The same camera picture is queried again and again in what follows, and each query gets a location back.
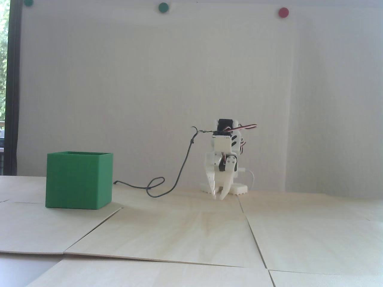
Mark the red round magnet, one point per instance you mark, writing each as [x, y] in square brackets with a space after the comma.
[283, 12]

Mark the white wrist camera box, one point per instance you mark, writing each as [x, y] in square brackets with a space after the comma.
[221, 145]

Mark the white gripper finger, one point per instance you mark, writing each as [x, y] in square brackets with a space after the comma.
[211, 179]
[230, 167]

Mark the white backdrop sheet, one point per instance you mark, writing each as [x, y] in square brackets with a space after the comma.
[119, 89]

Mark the green round magnet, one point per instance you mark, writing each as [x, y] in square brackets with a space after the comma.
[163, 7]
[28, 2]

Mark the green open box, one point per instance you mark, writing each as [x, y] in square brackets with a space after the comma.
[74, 182]

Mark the dark window frame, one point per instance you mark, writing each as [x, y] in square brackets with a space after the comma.
[13, 89]

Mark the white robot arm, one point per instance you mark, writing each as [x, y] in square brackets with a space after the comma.
[236, 145]

